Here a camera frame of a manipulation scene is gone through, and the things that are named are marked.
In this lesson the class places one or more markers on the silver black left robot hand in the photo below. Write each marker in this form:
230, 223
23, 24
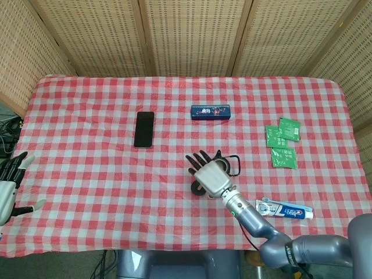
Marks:
7, 186

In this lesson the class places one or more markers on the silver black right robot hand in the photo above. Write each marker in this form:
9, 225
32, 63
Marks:
212, 177

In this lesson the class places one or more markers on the black round lid with knob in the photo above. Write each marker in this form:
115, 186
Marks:
197, 189

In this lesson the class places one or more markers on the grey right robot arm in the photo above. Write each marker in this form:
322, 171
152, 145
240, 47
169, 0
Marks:
279, 241

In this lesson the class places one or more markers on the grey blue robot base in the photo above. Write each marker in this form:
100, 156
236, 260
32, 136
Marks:
177, 266

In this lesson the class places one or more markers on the blue rectangular box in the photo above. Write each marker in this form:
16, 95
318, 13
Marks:
210, 112

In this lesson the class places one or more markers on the green sachet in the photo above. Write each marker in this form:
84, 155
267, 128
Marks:
273, 138
283, 158
290, 130

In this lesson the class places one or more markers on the white blue toothpaste tube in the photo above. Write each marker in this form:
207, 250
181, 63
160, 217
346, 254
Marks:
287, 211

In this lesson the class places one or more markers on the black smartphone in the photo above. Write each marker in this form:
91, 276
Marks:
144, 129

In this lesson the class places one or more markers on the brown leather object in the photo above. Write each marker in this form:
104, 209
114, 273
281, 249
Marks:
254, 257

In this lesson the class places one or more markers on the red white checkered tablecloth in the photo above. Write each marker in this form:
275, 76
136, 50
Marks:
116, 189

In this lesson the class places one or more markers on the woven bamboo screen panel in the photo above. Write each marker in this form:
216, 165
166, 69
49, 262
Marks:
98, 37
20, 52
290, 37
348, 69
194, 37

